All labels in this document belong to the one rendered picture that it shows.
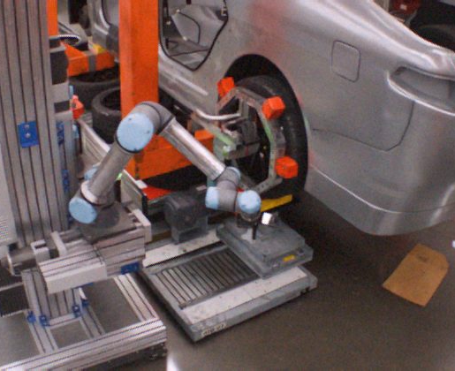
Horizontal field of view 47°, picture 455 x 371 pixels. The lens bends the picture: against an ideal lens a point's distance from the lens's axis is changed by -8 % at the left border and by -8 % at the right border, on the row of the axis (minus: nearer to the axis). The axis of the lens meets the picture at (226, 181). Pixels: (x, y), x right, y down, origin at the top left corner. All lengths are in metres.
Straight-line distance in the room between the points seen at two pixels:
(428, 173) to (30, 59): 1.64
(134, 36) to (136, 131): 1.08
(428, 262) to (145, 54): 2.19
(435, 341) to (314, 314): 0.71
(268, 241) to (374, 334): 0.83
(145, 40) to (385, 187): 1.43
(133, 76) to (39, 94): 0.88
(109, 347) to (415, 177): 1.56
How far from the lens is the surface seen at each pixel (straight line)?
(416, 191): 2.35
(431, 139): 2.23
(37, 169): 2.32
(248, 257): 3.24
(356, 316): 3.19
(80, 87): 4.78
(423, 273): 3.60
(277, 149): 2.70
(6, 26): 2.09
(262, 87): 2.82
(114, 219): 2.33
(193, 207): 3.24
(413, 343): 3.13
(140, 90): 3.00
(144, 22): 2.89
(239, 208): 1.96
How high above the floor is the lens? 2.16
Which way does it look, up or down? 31 degrees down
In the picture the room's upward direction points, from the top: 2 degrees clockwise
